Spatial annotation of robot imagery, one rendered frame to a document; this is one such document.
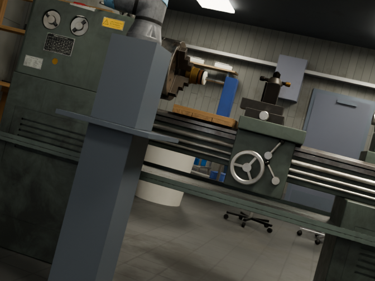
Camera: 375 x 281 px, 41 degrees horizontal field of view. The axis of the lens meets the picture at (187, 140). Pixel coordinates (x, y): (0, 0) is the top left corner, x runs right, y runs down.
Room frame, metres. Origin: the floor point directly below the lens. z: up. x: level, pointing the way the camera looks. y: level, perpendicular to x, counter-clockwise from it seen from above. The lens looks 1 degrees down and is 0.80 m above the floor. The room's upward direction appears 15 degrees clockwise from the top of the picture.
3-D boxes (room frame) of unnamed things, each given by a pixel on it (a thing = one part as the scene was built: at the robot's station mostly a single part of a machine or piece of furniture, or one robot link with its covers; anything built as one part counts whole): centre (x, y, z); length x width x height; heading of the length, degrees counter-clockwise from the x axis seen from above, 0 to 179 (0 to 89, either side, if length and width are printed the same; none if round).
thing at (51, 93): (2.69, 0.59, 0.43); 0.60 x 0.48 x 0.86; 79
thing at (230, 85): (2.57, -0.14, 1.00); 0.08 x 0.06 x 0.23; 169
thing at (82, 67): (2.69, 0.59, 1.06); 0.59 x 0.48 x 0.39; 79
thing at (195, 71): (2.61, 0.05, 1.08); 0.09 x 0.09 x 0.09; 79
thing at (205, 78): (2.59, -0.06, 1.08); 0.13 x 0.07 x 0.07; 79
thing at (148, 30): (2.11, 0.28, 1.15); 0.15 x 0.15 x 0.10
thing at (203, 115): (2.59, -0.07, 0.89); 0.36 x 0.30 x 0.04; 169
